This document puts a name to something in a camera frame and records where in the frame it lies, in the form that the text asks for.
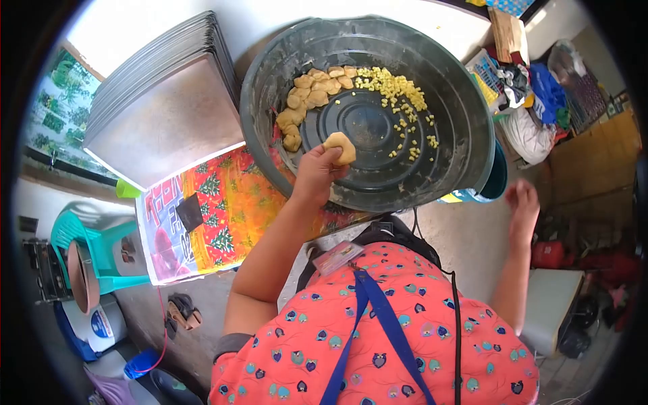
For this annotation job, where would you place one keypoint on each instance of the person's right hand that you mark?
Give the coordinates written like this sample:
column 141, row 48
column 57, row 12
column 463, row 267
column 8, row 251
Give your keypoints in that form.
column 522, row 212

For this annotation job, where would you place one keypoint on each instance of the person's left hand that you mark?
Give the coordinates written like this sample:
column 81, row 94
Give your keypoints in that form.
column 314, row 177

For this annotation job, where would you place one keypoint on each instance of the person's right fingers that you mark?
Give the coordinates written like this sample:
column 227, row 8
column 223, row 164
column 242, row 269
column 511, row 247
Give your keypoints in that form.
column 521, row 190

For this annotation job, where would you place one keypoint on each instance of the person's left fingers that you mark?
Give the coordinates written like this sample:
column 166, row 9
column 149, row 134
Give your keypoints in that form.
column 318, row 151

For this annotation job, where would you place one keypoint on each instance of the person's left thumb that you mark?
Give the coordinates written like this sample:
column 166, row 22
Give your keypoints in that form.
column 339, row 171

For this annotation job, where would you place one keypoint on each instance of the dough piece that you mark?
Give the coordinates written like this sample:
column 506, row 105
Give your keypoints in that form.
column 341, row 147

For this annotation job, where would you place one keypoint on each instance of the blue plastic bucket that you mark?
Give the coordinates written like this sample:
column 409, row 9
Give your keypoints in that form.
column 498, row 174

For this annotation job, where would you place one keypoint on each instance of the pile of dough balls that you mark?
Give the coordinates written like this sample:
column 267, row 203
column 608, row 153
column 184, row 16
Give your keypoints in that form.
column 303, row 96

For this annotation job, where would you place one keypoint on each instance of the red plastic container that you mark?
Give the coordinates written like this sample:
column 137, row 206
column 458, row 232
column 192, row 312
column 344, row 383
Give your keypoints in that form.
column 547, row 254

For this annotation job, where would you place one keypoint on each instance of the brown wooden cabinet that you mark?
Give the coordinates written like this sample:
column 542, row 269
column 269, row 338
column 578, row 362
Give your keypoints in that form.
column 597, row 162

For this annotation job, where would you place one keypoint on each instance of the white basket with clothes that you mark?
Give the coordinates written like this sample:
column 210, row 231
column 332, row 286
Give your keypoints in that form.
column 521, row 96

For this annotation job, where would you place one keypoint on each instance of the colourful printed table cover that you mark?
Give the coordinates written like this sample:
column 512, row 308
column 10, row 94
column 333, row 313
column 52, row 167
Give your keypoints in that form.
column 238, row 202

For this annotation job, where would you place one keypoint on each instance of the large black plastic tub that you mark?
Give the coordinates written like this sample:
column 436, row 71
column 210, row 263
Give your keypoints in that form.
column 445, row 126

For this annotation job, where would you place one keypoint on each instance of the pile of yellow cubes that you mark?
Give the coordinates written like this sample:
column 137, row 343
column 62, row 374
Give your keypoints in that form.
column 397, row 88

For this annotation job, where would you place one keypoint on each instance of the white box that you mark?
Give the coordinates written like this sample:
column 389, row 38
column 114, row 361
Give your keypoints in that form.
column 549, row 309

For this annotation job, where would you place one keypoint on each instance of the black square patch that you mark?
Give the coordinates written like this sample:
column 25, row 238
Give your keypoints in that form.
column 190, row 212

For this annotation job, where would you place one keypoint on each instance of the wooden board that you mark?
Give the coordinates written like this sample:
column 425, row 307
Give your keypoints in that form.
column 506, row 35

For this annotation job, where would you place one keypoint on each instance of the stack of metal trays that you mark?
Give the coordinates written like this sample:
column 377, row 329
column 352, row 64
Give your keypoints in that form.
column 162, row 111

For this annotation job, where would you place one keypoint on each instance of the person's body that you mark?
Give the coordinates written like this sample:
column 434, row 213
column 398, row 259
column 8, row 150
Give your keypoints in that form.
column 384, row 334

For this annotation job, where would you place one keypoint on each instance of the green plastic cup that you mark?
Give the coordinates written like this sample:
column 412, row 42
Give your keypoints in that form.
column 125, row 189

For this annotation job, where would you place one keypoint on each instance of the pair of sandals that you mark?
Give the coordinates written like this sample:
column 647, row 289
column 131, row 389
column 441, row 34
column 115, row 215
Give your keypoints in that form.
column 183, row 311

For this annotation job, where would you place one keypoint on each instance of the teal plastic chair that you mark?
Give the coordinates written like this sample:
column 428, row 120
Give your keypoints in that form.
column 109, row 243

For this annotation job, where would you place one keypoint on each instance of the window with green plants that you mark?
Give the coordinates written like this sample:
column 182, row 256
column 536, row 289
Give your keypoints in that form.
column 63, row 111

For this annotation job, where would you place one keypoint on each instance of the brown round pan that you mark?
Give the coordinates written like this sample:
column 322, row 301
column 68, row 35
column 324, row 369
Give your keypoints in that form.
column 81, row 276

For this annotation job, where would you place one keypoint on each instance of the blue plastic scoop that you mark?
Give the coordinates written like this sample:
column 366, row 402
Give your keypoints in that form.
column 141, row 362

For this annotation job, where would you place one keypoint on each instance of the large water jug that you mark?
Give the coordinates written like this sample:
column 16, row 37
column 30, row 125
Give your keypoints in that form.
column 98, row 326

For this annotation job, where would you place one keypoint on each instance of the black metal stove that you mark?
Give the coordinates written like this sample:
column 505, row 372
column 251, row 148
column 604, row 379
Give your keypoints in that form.
column 45, row 271

